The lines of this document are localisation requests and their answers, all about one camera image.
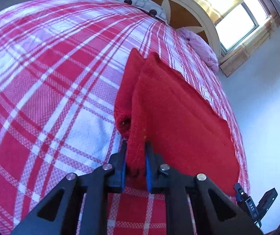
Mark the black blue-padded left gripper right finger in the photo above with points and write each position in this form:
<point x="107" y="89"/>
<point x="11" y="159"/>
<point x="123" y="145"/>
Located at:
<point x="194" y="204"/>

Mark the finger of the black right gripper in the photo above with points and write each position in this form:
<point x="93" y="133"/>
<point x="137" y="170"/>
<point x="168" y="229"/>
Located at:
<point x="246" y="203"/>

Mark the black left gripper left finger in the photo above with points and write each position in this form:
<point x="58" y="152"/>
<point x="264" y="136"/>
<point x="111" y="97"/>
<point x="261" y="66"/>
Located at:
<point x="78" y="204"/>

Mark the red knitted feather-pattern sweater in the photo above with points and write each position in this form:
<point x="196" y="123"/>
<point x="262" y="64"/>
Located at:
<point x="155" y="104"/>

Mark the red white plaid bedspread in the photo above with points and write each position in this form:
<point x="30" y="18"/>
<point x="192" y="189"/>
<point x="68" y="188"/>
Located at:
<point x="61" y="65"/>

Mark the pink pillow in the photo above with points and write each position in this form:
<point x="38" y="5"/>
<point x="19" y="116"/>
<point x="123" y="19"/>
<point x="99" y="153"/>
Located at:
<point x="203" y="50"/>

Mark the bright window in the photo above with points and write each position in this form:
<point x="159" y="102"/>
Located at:
<point x="242" y="21"/>

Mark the cream wooden headboard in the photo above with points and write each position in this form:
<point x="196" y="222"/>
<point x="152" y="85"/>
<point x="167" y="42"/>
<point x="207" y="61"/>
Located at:
<point x="189" y="14"/>

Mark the white patterned pillow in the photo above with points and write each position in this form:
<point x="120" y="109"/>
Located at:
<point x="149" y="7"/>

